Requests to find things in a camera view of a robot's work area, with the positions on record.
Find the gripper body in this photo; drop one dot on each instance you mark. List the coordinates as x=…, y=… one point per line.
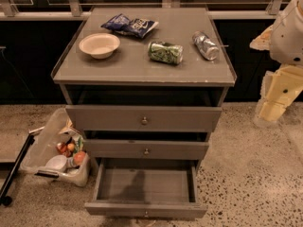
x=288, y=38

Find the grey bottom drawer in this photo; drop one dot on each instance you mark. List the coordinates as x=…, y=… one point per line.
x=146, y=188

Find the grey drawer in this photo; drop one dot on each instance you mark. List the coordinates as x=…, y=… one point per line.
x=144, y=118
x=146, y=188
x=146, y=149

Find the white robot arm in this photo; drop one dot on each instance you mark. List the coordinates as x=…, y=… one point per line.
x=284, y=40

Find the grey drawer cabinet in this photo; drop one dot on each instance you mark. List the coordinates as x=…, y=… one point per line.
x=131, y=78

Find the grey middle drawer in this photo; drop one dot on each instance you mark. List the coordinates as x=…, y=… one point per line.
x=146, y=149

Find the grey top drawer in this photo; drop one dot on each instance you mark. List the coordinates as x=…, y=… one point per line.
x=144, y=118

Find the silver soda can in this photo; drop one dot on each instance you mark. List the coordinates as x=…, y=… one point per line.
x=206, y=47

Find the green soda can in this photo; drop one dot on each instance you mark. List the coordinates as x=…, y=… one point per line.
x=165, y=52

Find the blue chip bag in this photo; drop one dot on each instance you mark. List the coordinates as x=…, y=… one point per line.
x=137, y=27

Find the white paper bowl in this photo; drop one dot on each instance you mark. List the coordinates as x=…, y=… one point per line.
x=100, y=45

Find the red apple in bin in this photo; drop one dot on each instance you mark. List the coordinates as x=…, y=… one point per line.
x=79, y=157

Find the metal window railing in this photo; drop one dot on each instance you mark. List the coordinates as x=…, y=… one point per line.
x=148, y=3

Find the red snack packet in bin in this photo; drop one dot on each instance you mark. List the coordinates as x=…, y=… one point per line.
x=63, y=149

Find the clear plastic bin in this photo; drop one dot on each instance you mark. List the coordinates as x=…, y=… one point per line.
x=57, y=130

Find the white cup in bin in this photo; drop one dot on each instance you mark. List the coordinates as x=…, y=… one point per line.
x=57, y=163

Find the black metal stand leg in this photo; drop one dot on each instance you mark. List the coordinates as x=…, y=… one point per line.
x=12, y=169

